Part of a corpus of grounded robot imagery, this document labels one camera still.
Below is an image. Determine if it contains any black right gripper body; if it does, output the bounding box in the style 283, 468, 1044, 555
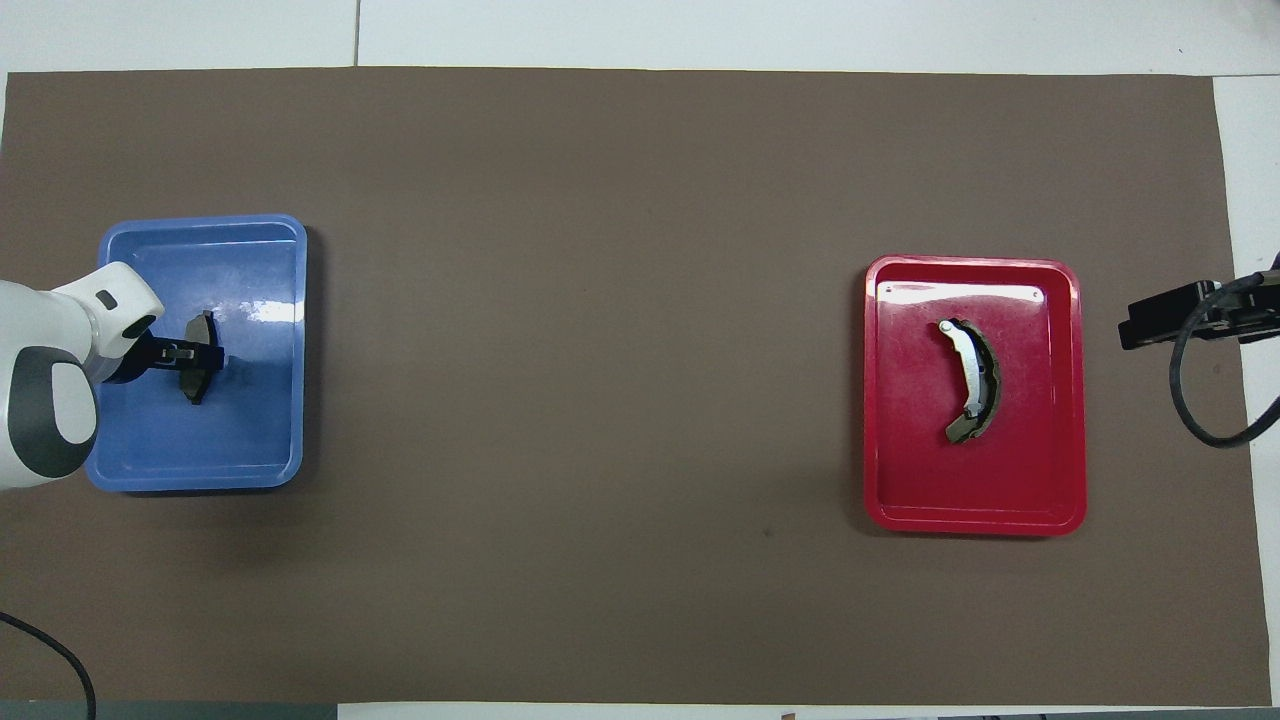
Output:
1155, 268, 1280, 347

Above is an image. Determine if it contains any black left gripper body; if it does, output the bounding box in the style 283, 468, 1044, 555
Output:
103, 336, 193, 387

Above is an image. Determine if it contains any dark brake pad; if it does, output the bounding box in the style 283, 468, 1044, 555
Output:
180, 310, 223, 406

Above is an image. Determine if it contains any curved brake shoe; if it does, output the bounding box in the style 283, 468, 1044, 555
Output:
937, 318, 1003, 446

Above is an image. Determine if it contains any blue plastic tray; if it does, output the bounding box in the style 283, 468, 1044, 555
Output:
85, 214, 308, 493

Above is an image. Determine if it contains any red plastic tray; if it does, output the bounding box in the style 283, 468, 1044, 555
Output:
863, 255, 1087, 537

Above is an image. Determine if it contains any brown table mat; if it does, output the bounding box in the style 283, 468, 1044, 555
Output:
0, 66, 1273, 707

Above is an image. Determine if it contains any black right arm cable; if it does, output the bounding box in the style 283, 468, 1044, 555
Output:
1169, 272, 1280, 449

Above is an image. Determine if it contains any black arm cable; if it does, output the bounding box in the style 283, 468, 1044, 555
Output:
1169, 272, 1280, 449
0, 610, 98, 720

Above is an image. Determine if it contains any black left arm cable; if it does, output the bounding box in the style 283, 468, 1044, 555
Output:
0, 610, 98, 720

